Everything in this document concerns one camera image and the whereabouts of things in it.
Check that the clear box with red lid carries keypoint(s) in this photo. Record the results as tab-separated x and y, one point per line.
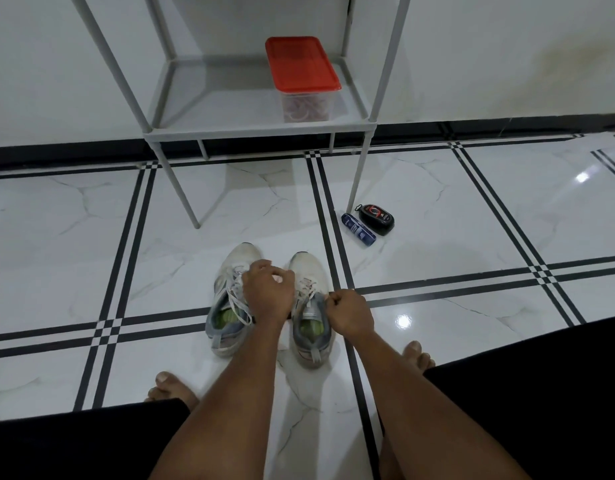
307	109

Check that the person's foot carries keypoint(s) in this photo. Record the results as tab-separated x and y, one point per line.
417	357
175	389

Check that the black shorts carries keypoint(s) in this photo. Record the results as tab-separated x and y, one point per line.
537	394

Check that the person's right forearm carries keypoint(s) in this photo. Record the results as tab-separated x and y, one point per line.
432	414

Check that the clear container with red lid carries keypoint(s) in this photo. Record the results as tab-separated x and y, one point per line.
302	62

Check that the person's left foot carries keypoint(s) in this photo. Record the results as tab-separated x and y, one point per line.
175	389

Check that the white grey sneaker shoe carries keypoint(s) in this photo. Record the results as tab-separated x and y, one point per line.
242	253
310	267

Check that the person's right foot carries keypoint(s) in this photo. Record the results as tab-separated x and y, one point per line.
417	357

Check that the person's right leg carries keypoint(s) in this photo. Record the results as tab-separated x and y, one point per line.
390	462

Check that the person's right hand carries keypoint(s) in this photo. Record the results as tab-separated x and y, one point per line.
350	314

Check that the person's left forearm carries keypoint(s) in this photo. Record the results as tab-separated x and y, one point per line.
227	409

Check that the black oval polish bottle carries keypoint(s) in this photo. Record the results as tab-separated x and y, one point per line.
376	219

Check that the grey metal shelf rack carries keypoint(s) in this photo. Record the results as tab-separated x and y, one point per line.
222	104

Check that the person's left hand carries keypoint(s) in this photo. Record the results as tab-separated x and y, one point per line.
267	294

